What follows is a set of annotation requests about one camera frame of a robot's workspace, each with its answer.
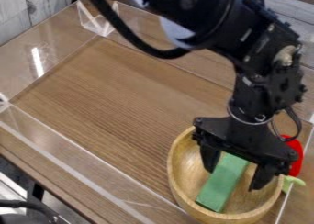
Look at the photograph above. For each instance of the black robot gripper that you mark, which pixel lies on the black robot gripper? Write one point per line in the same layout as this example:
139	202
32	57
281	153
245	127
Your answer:
250	142

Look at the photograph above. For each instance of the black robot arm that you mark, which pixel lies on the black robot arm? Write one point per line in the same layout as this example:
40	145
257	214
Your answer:
241	30

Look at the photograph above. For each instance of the green rectangular block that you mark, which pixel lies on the green rectangular block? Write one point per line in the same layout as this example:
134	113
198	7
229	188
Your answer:
221	183

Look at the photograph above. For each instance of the brown wooden bowl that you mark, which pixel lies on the brown wooden bowl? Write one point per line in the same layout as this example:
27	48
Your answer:
246	206

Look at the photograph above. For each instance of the red plush strawberry toy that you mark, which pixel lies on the red plush strawberry toy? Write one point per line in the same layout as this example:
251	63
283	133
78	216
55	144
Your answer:
291	178

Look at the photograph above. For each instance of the black metal table bracket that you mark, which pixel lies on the black metal table bracket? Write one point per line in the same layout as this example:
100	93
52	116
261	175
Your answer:
39	209

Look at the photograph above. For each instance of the clear acrylic corner bracket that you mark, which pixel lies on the clear acrylic corner bracket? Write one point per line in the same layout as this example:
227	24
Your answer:
95	24

